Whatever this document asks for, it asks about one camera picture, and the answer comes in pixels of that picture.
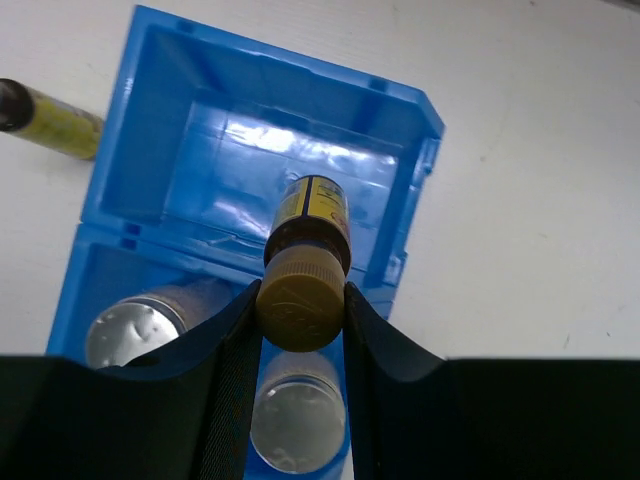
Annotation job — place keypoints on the blue bin middle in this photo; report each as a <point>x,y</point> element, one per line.
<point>106,266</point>

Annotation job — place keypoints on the blue bin far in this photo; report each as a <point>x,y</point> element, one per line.
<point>207,128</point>

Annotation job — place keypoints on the silver-lid shaker blue label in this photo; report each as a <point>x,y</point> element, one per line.
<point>299,416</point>

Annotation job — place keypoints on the yellow oil bottle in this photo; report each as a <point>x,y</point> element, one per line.
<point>33,116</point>
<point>300,304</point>

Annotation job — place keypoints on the blue bin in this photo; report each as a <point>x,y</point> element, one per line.
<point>207,128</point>
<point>106,266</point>

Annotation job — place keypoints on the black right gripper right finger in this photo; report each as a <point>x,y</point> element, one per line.
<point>414,415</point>

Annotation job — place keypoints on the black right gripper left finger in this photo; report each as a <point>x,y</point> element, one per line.
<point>182,411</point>

